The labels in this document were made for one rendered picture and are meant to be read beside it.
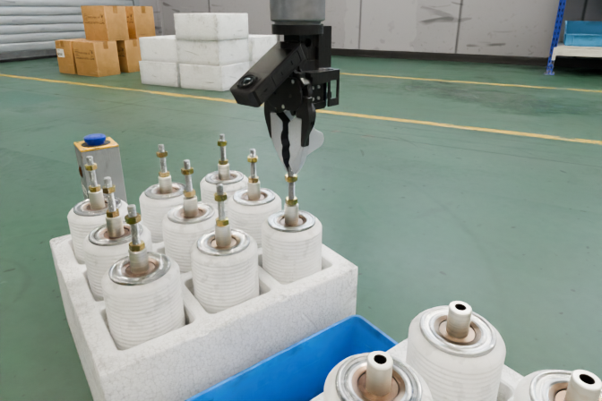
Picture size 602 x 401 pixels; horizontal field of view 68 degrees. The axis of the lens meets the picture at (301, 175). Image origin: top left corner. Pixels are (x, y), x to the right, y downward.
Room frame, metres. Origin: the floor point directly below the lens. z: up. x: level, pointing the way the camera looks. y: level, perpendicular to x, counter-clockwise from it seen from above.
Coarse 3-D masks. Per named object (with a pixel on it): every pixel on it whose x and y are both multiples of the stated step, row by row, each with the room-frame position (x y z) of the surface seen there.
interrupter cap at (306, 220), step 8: (272, 216) 0.64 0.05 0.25; (280, 216) 0.64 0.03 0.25; (304, 216) 0.64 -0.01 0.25; (312, 216) 0.64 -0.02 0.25; (272, 224) 0.61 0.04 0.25; (280, 224) 0.62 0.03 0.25; (296, 224) 0.62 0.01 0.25; (304, 224) 0.61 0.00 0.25; (312, 224) 0.61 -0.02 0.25; (288, 232) 0.59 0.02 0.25; (296, 232) 0.59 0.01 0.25
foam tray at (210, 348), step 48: (192, 288) 0.58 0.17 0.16; (288, 288) 0.55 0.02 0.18; (336, 288) 0.58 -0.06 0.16; (96, 336) 0.45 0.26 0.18; (192, 336) 0.45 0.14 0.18; (240, 336) 0.49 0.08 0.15; (288, 336) 0.53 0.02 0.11; (96, 384) 0.43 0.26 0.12; (144, 384) 0.41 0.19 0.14; (192, 384) 0.44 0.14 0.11
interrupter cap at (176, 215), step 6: (198, 204) 0.69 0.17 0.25; (204, 204) 0.69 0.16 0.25; (174, 210) 0.66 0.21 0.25; (180, 210) 0.66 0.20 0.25; (198, 210) 0.67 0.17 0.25; (204, 210) 0.66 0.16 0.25; (210, 210) 0.66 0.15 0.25; (168, 216) 0.64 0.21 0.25; (174, 216) 0.64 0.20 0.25; (180, 216) 0.65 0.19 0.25; (198, 216) 0.65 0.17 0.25; (204, 216) 0.64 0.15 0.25; (210, 216) 0.64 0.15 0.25; (174, 222) 0.62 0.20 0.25; (180, 222) 0.62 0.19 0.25; (186, 222) 0.62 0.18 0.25; (192, 222) 0.62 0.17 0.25; (198, 222) 0.62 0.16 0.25
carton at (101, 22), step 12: (84, 12) 4.27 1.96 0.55; (96, 12) 4.21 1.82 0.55; (108, 12) 4.20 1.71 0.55; (120, 12) 4.31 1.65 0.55; (84, 24) 4.28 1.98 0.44; (96, 24) 4.22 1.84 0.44; (108, 24) 4.18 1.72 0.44; (120, 24) 4.30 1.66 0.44; (96, 36) 4.23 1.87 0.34; (108, 36) 4.16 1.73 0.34; (120, 36) 4.28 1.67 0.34
